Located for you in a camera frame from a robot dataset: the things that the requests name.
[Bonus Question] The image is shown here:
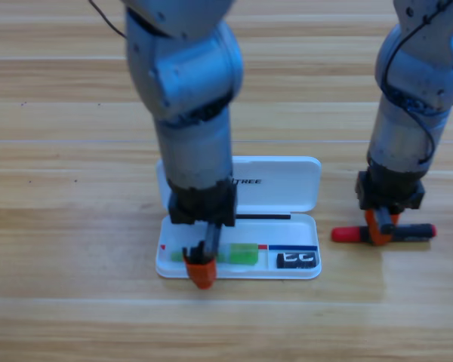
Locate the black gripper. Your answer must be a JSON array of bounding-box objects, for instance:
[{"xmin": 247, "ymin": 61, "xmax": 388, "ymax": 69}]
[
  {"xmin": 356, "ymin": 164, "xmax": 427, "ymax": 247},
  {"xmin": 168, "ymin": 176, "xmax": 238, "ymax": 290}
]

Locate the red and black marker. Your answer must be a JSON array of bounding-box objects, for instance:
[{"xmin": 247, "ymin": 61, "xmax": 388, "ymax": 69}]
[{"xmin": 331, "ymin": 222, "xmax": 438, "ymax": 244}]

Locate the green highlighter pen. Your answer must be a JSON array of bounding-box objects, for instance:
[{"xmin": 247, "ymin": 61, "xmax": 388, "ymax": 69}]
[{"xmin": 170, "ymin": 242, "xmax": 260, "ymax": 267}]

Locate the black eraser with white print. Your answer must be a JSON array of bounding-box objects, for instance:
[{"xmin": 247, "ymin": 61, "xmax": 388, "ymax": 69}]
[{"xmin": 276, "ymin": 251, "xmax": 322, "ymax": 271}]

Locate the white Unitree pencil case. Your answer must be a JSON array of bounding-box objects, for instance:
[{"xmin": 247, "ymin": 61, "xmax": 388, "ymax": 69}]
[{"xmin": 155, "ymin": 155, "xmax": 322, "ymax": 281}]

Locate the thin black cable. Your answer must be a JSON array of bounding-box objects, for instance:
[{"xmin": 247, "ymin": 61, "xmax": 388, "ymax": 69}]
[
  {"xmin": 382, "ymin": 0, "xmax": 453, "ymax": 166},
  {"xmin": 87, "ymin": 0, "xmax": 128, "ymax": 39}
]

